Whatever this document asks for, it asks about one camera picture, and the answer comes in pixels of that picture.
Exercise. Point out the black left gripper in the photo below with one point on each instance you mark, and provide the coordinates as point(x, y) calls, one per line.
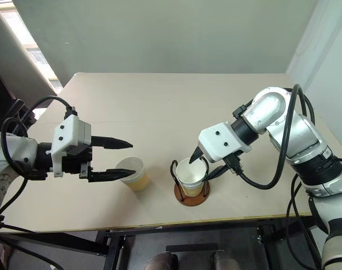
point(72, 164)

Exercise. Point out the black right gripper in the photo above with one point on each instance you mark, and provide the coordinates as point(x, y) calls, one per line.
point(233, 158)

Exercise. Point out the white paper cup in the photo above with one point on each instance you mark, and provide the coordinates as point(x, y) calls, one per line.
point(190, 173)

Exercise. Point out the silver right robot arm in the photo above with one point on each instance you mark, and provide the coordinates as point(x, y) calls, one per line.
point(303, 140)

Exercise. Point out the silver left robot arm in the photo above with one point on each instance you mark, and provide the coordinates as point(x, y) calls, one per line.
point(19, 149)

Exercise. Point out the yellow paper cup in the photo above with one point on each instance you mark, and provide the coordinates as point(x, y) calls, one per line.
point(193, 192)
point(135, 175)

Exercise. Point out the black flat plate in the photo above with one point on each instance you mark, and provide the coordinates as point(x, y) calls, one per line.
point(192, 247)

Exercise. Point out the brown rounded shape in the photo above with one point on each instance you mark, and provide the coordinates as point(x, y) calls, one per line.
point(223, 261)
point(161, 261)

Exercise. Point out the white slanted beam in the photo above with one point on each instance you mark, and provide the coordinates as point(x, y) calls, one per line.
point(16, 70)

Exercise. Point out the window with building view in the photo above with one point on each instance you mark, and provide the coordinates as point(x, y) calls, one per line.
point(33, 47)

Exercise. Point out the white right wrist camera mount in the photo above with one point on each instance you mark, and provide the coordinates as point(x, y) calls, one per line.
point(218, 140)

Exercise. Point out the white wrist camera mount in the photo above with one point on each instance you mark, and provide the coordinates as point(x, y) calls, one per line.
point(71, 130)
point(218, 140)

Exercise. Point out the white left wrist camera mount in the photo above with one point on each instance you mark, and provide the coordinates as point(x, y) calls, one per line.
point(71, 130)

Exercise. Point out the black metal table frame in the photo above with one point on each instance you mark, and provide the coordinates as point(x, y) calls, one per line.
point(188, 227)

